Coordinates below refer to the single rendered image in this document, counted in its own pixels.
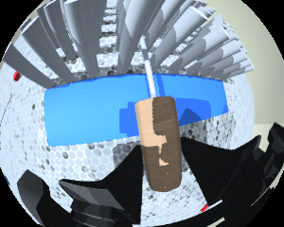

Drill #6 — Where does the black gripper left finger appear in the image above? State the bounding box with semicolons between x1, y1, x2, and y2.
59;144;143;224

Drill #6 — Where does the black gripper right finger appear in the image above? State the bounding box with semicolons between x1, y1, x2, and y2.
180;135;262;207

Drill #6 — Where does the blue tape strip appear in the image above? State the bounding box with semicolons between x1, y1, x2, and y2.
44;73;229;147

